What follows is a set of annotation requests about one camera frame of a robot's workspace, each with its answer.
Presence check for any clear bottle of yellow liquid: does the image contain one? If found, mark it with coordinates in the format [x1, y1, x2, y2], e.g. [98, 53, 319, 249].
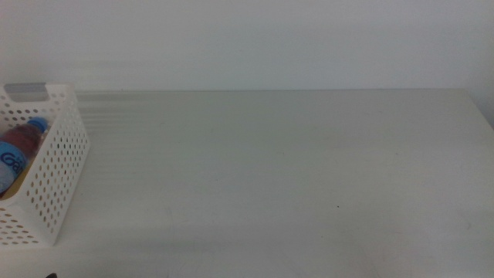
[2, 154, 39, 201]

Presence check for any small water bottle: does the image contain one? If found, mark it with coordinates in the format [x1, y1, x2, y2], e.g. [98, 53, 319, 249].
[0, 117, 50, 194]

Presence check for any white perforated plastic basket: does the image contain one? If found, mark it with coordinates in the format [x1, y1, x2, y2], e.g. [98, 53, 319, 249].
[0, 81, 90, 248]

